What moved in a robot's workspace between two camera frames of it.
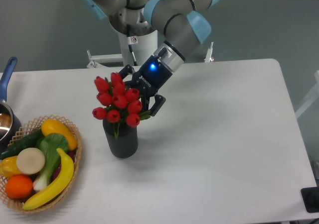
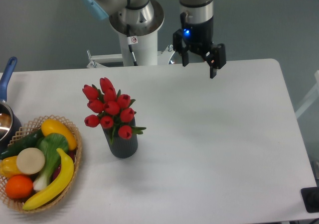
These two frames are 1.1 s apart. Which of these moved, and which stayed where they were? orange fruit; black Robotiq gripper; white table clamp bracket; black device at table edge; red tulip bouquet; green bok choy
Moved: black Robotiq gripper; red tulip bouquet
Stayed: orange fruit; white table clamp bracket; green bok choy; black device at table edge
